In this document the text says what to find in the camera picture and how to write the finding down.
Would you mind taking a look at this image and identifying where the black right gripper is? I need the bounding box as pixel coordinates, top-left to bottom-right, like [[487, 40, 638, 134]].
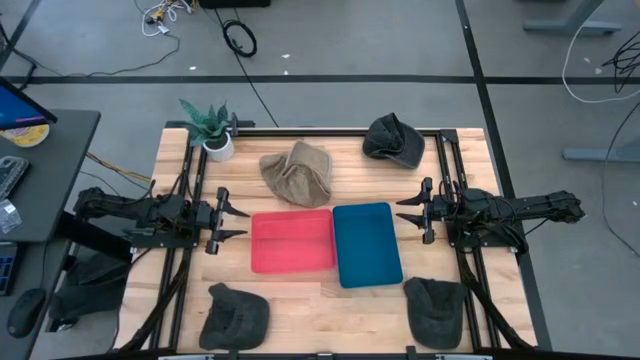
[[395, 177, 454, 246]]

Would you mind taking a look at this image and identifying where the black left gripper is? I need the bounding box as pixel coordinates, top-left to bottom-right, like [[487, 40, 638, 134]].
[[194, 186, 251, 256]]

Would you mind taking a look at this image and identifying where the dark grey fabric cap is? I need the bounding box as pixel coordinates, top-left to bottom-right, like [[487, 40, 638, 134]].
[[361, 112, 426, 170], [402, 276, 470, 350], [198, 282, 271, 351]]

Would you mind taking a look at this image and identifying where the tan fabric hat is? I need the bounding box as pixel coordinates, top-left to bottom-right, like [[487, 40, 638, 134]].
[[258, 139, 334, 209]]

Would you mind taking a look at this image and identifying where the blue plastic bin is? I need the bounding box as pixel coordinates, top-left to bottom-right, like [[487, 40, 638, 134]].
[[332, 201, 405, 290]]

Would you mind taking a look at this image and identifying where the red translucent plastic bin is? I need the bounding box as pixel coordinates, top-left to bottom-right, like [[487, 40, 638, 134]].
[[249, 208, 337, 275]]

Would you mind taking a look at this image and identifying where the white plant pot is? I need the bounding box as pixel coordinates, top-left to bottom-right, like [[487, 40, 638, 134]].
[[202, 132, 235, 163]]

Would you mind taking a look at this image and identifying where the green artificial plant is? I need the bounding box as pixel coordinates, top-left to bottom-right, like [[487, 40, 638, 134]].
[[178, 98, 232, 147]]

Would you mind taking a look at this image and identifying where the black cloth-covered equipment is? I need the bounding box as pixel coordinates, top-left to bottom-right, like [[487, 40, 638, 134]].
[[48, 251, 132, 324]]

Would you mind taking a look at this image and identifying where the black desk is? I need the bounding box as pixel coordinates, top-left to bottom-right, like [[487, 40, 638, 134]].
[[0, 108, 102, 244]]

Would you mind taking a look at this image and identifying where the grey table foot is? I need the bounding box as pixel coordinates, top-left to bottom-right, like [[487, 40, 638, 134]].
[[522, 0, 624, 37], [561, 134, 640, 164]]

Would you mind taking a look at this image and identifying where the yellow round disc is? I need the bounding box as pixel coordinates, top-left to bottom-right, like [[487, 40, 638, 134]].
[[0, 123, 51, 149]]

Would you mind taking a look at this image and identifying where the clear plastic bag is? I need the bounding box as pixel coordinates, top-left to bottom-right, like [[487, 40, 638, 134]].
[[0, 199, 24, 235]]

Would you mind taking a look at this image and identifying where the black computer mouse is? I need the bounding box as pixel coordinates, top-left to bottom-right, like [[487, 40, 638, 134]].
[[6, 287, 47, 339]]

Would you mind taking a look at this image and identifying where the black keyboard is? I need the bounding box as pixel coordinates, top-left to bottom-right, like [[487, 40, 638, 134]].
[[0, 241, 22, 297]]

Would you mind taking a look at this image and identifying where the black clamp mount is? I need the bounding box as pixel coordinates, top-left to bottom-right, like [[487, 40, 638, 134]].
[[228, 112, 256, 137]]

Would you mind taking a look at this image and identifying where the black cable sleeve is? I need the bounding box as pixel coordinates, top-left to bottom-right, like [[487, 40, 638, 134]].
[[455, 248, 535, 351], [118, 248, 192, 352]]

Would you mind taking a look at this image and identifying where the yellow cable bundle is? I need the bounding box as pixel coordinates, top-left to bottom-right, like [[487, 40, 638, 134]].
[[84, 151, 152, 184]]

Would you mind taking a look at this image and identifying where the long black floor cable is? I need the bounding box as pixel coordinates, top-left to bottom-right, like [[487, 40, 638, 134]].
[[213, 7, 280, 128], [601, 99, 640, 259], [0, 22, 182, 90]]

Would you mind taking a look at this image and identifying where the black coiled cable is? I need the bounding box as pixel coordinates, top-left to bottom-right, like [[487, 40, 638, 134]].
[[221, 18, 259, 59]]

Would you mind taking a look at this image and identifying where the white floor cable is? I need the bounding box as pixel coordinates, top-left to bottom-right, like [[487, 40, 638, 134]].
[[561, 0, 640, 105]]

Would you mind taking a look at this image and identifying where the white cable bundle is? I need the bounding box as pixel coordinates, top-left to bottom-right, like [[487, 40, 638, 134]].
[[141, 0, 194, 38]]

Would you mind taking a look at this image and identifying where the black cable bundle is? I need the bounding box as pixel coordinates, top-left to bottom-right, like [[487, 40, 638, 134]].
[[601, 29, 640, 95]]

